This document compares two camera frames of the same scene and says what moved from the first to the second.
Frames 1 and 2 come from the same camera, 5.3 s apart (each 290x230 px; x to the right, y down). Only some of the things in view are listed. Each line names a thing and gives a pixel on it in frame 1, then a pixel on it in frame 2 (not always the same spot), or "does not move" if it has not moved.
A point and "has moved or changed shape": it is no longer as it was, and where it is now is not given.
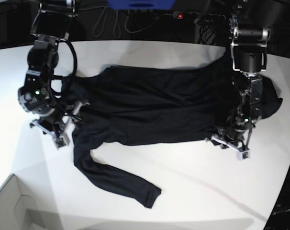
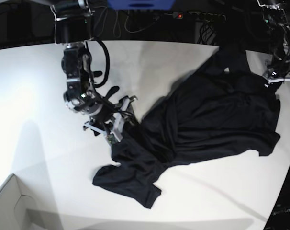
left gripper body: (58, 124) to (112, 119)
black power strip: (199, 16) does not move
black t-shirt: (188, 101) has moved or changed shape
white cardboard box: (14, 208) does not move
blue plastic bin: (140, 5) does not move
